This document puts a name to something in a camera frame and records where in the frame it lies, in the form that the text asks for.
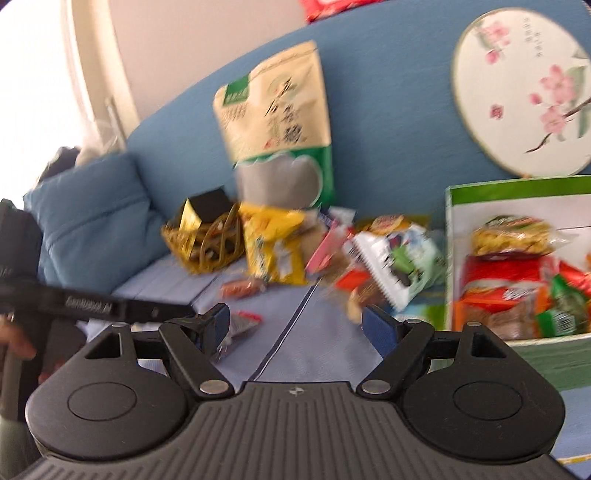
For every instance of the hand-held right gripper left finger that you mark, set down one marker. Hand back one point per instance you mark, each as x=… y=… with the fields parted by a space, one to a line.
x=222 y=323

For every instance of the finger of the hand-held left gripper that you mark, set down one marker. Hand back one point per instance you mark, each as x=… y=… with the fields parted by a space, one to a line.
x=161 y=310

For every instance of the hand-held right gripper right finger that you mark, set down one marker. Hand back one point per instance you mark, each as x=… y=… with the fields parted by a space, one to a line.
x=376 y=330

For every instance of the small red packet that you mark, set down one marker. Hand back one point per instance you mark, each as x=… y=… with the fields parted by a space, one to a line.
x=240 y=325

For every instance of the small brown sausage packet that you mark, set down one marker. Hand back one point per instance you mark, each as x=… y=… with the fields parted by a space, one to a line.
x=240 y=288

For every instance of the white green snack packet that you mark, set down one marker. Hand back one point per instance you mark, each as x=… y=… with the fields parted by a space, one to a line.
x=397 y=263

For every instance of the yellow snack packet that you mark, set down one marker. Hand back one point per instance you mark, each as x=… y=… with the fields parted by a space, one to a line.
x=272 y=249

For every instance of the pink snack packet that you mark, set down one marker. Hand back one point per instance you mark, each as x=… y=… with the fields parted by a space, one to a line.
x=325 y=249

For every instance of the orange green snack packet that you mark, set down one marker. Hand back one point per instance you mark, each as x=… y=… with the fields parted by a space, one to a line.
x=388 y=224

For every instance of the red noodle packet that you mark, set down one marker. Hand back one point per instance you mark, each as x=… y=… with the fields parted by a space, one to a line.
x=503 y=281

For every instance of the brown nut packet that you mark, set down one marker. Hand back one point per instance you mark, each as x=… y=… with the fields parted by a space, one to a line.
x=512 y=235

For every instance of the green cardboard box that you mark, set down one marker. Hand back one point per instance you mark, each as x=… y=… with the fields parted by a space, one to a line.
x=549 y=364

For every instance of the red cracker packet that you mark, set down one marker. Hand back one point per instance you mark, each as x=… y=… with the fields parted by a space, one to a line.
x=575 y=277

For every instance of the person's left hand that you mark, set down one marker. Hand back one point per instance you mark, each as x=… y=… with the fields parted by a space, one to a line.
x=16 y=344

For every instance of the light blue striped blanket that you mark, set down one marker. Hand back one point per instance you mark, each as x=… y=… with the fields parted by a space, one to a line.
x=323 y=350

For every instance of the wicker basket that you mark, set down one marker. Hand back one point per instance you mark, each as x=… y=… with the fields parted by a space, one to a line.
x=217 y=249

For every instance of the gold packet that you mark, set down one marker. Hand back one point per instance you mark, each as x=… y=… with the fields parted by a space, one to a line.
x=189 y=221

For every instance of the blue cushion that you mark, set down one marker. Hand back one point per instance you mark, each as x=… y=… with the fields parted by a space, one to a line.
x=92 y=221

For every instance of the black box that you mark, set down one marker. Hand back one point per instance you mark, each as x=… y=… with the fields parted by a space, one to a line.
x=210 y=203

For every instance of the large tan green grain bag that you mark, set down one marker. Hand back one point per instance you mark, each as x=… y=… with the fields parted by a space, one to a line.
x=272 y=115

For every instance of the blue sofa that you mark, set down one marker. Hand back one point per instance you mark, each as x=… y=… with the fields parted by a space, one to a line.
x=392 y=115

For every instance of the round floral fan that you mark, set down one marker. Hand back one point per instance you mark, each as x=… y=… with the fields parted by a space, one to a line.
x=521 y=92

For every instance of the red wipes pack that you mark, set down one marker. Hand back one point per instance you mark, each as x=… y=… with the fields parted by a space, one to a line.
x=332 y=7

